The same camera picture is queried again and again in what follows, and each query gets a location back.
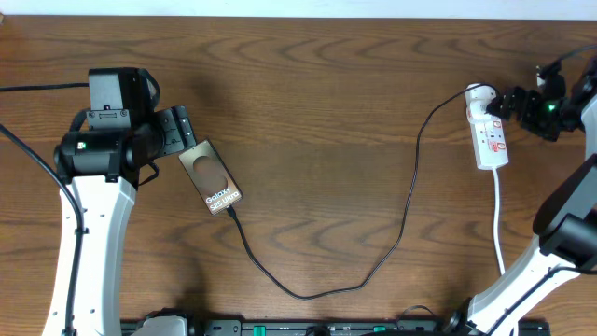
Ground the black USB charging cable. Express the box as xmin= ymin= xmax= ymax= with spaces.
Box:
xmin=226 ymin=83 xmax=502 ymax=301

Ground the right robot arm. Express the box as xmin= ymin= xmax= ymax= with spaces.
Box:
xmin=442 ymin=59 xmax=596 ymax=335

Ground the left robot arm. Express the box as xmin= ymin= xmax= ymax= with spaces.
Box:
xmin=43 ymin=67 xmax=197 ymax=335

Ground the white USB charger adapter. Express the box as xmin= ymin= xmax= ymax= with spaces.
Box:
xmin=465 ymin=83 xmax=494 ymax=105

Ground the white power strip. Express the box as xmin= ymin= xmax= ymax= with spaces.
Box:
xmin=466 ymin=94 xmax=509 ymax=171

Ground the white power strip cord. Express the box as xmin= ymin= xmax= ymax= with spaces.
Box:
xmin=492 ymin=168 xmax=507 ymax=276

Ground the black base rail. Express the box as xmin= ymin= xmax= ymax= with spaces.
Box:
xmin=120 ymin=318 xmax=551 ymax=336

